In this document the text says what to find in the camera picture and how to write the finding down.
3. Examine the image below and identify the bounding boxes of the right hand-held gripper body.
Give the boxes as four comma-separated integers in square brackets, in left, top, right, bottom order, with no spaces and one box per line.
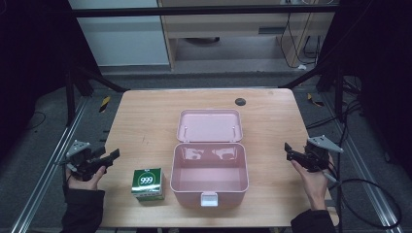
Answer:
[299,135,344,173]

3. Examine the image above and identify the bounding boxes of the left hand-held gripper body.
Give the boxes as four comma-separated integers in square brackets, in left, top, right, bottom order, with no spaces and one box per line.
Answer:
[58,139,108,183]

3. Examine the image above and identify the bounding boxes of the person's left hand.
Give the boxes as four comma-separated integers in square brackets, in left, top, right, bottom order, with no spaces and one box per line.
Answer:
[65,164,108,192]

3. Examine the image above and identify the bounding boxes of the person's right hand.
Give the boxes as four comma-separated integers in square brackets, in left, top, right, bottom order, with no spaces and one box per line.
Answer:
[289,154,335,212]

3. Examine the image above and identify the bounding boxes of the green and white medicine box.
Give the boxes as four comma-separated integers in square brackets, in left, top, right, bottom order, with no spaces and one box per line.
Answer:
[130,167,166,203]

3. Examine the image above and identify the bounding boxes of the yellow and black tape strip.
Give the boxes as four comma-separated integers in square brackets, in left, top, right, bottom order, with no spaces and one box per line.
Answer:
[98,95,112,114]
[306,92,325,109]

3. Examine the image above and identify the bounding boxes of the black metal stand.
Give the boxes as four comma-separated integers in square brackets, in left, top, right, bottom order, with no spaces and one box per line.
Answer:
[63,63,131,128]
[277,61,346,124]

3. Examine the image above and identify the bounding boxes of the pink plastic storage box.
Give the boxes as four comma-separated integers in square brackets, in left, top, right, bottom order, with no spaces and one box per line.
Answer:
[169,108,251,209]

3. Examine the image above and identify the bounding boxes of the white cabinet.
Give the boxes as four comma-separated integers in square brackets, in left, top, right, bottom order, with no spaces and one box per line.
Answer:
[67,0,171,68]

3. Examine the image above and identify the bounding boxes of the aluminium floor rail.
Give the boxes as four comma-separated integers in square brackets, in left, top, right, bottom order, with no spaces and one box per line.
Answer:
[320,91,407,233]
[9,96,90,233]

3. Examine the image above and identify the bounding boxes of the black looped cable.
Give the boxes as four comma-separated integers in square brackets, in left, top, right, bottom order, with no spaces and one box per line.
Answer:
[334,178,403,230]

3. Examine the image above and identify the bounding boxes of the black hanging cables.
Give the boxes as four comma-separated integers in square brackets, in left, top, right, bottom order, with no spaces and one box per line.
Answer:
[279,12,323,70]

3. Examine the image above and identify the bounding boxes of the black horizontal frame bar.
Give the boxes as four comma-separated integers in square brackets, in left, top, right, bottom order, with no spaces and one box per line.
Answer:
[68,5,340,18]

